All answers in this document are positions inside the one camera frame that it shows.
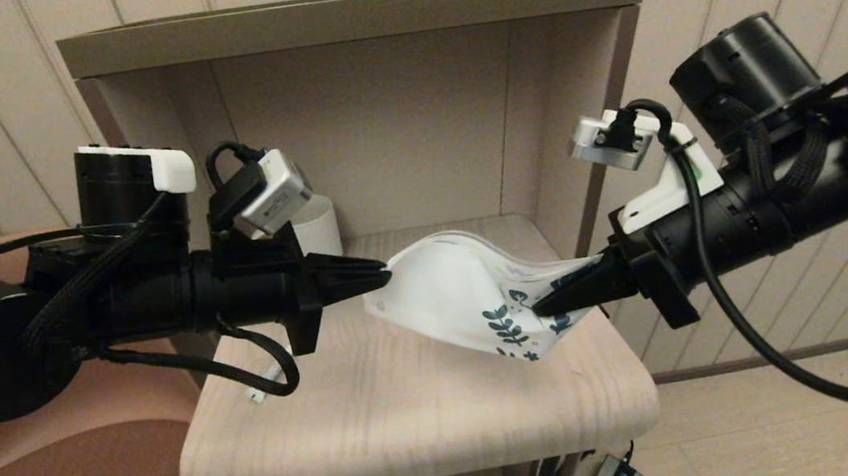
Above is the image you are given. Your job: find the white leaf-print pouch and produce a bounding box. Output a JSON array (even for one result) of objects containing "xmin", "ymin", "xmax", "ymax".
[{"xmin": 356, "ymin": 213, "xmax": 614, "ymax": 382}]

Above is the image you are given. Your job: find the white ribbed mug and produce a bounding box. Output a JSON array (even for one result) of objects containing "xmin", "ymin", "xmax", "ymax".
[{"xmin": 287, "ymin": 192, "xmax": 345, "ymax": 262}]

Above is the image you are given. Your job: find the light wooden shelf unit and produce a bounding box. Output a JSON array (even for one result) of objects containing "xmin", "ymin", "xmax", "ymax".
[{"xmin": 55, "ymin": 0, "xmax": 711, "ymax": 476}]

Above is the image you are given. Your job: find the white right camera bracket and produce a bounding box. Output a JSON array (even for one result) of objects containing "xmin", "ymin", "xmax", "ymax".
[{"xmin": 607, "ymin": 117, "xmax": 731, "ymax": 238}]

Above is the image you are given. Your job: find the black left camera cable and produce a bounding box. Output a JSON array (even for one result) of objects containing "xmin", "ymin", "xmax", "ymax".
[{"xmin": 73, "ymin": 135, "xmax": 304, "ymax": 420}]

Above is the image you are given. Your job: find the black camera cable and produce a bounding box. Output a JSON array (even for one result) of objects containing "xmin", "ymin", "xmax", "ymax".
[
  {"xmin": 73, "ymin": 135, "xmax": 304, "ymax": 420},
  {"xmin": 601, "ymin": 74, "xmax": 848, "ymax": 446}
]

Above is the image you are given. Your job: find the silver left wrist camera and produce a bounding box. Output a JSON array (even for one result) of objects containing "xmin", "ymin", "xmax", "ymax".
[{"xmin": 230, "ymin": 145, "xmax": 318, "ymax": 240}]

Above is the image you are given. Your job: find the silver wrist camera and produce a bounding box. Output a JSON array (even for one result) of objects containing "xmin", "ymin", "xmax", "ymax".
[
  {"xmin": 230, "ymin": 145, "xmax": 318, "ymax": 240},
  {"xmin": 565, "ymin": 106, "xmax": 665, "ymax": 179}
]

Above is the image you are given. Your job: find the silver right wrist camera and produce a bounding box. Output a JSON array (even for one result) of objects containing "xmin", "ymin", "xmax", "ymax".
[{"xmin": 565, "ymin": 106, "xmax": 665, "ymax": 179}]

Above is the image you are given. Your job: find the black right camera cable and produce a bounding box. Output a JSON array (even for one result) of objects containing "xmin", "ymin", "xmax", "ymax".
[{"xmin": 601, "ymin": 74, "xmax": 848, "ymax": 446}]

